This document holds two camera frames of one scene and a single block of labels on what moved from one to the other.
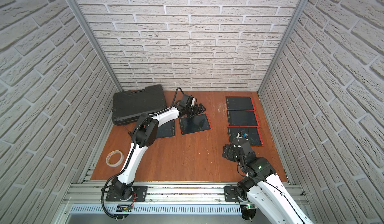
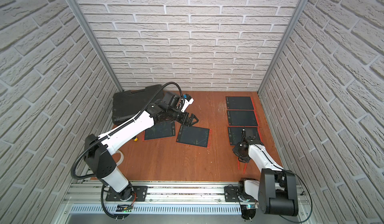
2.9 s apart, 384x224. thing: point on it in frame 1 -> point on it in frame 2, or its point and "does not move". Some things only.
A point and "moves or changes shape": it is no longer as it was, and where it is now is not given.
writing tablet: [244, 118] does not move
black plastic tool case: [128, 106] does not move
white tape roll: [108, 158] does not move
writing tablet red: [194, 124] moves or changes shape
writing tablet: [253, 133] does not move
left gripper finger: [194, 110] -> [188, 121]
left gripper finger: [202, 108] -> [192, 117]
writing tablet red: [166, 130] does not move
